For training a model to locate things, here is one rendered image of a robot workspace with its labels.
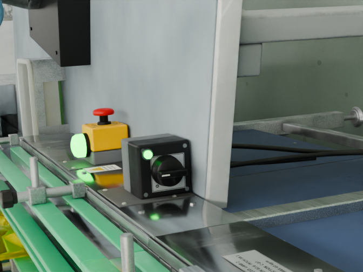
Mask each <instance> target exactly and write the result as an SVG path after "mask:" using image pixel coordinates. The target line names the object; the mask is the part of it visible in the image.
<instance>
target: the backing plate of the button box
mask: <svg viewBox="0 0 363 272"><path fill-rule="evenodd" d="M59 163H60V164H61V165H62V166H64V167H65V168H66V169H68V170H70V171H71V170H76V169H83V168H91V167H99V166H107V165H116V164H122V163H123V162H117V163H111V164H103V165H93V164H91V163H89V162H88V161H86V160H85V159H80V160H71V161H63V162H59Z"/></svg>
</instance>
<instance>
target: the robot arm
mask: <svg viewBox="0 0 363 272"><path fill-rule="evenodd" d="M2 4H7V5H12V6H16V7H19V8H23V9H28V10H31V9H38V8H39V7H40V5H41V0H0V25H1V23H2V21H3V16H4V9H3V5H2Z"/></svg>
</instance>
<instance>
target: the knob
mask: <svg viewBox="0 0 363 272"><path fill-rule="evenodd" d="M151 175H152V178H153V180H154V181H155V182H156V183H157V184H159V185H161V186H168V187H172V186H175V185H177V184H178V183H179V182H180V181H181V180H182V178H183V176H187V169H186V168H183V165H182V164H181V162H180V161H179V160H178V159H177V158H175V157H173V156H171V155H162V156H160V157H158V158H157V159H156V160H155V161H154V163H153V165H152V167H151Z"/></svg>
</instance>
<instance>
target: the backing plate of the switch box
mask: <svg viewBox="0 0 363 272"><path fill-rule="evenodd" d="M98 192H99V193H101V194H102V195H103V196H105V197H106V198H107V199H109V200H110V201H111V202H113V203H114V204H115V205H117V206H118V207H126V206H133V205H139V204H144V203H151V202H157V201H164V200H171V199H178V198H185V197H189V196H195V194H193V193H191V192H189V193H183V194H176V195H169V196H162V197H157V198H150V199H144V200H141V199H140V198H138V197H136V196H135V195H133V194H132V193H130V192H128V191H127V190H125V189H124V187H117V188H109V189H102V190H98Z"/></svg>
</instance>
